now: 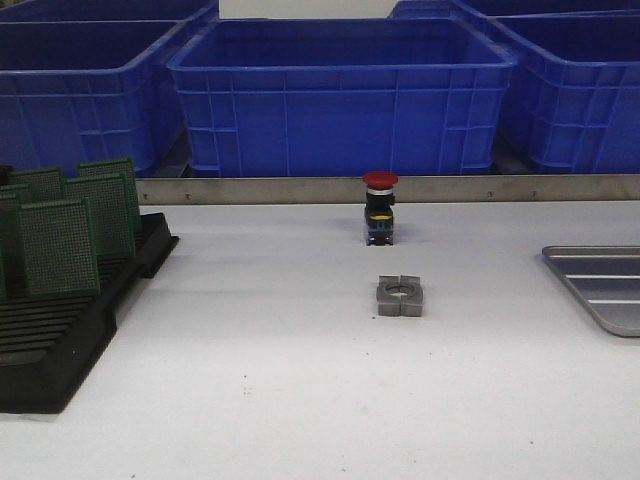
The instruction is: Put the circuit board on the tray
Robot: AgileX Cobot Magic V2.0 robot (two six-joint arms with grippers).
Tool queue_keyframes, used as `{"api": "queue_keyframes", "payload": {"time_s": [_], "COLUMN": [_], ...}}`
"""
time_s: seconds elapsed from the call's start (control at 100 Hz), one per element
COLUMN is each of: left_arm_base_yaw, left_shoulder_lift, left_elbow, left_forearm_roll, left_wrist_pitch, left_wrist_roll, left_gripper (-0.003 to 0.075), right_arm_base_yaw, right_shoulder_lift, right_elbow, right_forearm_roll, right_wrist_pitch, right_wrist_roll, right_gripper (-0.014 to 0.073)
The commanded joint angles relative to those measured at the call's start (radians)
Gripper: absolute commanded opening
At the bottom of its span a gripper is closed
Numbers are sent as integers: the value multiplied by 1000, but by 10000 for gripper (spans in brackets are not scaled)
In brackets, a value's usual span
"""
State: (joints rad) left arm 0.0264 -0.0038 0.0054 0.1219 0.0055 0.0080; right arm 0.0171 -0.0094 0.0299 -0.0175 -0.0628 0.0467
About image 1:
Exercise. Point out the black slotted board rack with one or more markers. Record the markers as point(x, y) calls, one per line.
point(50, 345)

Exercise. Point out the silver metal tray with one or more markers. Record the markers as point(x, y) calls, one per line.
point(604, 280)

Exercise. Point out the centre blue plastic crate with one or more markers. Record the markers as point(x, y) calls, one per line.
point(289, 98)

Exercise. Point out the far left green circuit board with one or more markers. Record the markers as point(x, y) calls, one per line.
point(12, 267)

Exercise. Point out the far right blue crate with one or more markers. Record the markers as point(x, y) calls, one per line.
point(498, 8)

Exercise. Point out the green perforated circuit board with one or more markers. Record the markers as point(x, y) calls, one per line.
point(58, 247)
point(108, 207)

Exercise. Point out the rear right green circuit board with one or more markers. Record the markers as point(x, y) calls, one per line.
point(125, 168)

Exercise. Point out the left blue plastic crate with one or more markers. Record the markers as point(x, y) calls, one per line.
point(74, 92)

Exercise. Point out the grey metal clamp block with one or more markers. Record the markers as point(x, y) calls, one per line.
point(400, 296)

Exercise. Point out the blue plastic crate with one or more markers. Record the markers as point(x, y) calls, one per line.
point(74, 92)
point(289, 98)
point(572, 106)

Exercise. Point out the far left blue crate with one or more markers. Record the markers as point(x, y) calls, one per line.
point(144, 10)

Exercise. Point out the right blue plastic crate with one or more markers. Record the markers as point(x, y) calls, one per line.
point(572, 106)

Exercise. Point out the red emergency stop button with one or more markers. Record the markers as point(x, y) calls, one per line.
point(378, 212)

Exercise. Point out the rear left green circuit board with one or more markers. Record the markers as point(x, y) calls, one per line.
point(46, 183)

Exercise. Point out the metal table edge rail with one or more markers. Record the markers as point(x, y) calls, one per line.
point(410, 189)

